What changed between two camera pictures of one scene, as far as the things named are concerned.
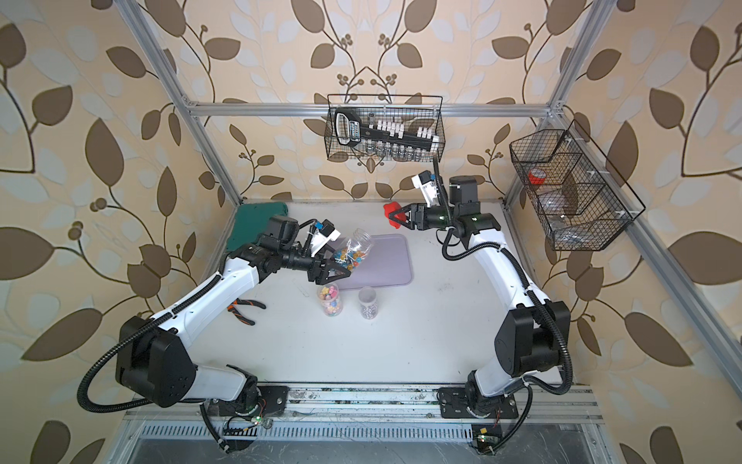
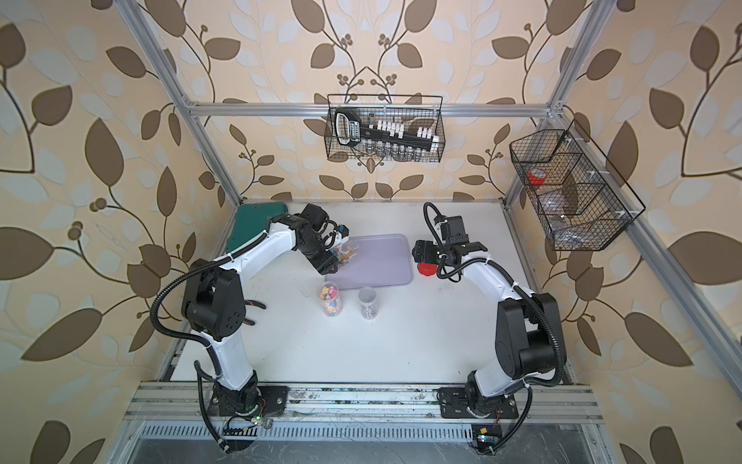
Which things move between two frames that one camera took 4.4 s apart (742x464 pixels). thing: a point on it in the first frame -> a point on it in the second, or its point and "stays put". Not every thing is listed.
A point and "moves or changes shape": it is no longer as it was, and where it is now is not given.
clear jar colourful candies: (330, 300) stays put
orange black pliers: (231, 307) stays put
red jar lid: (391, 207) -> (427, 270)
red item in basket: (536, 176) stays put
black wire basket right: (583, 200) stays put
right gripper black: (415, 210) -> (428, 246)
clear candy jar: (353, 249) moves or changes shape
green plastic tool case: (251, 221) stays put
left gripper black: (320, 275) -> (326, 263)
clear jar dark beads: (368, 304) stays put
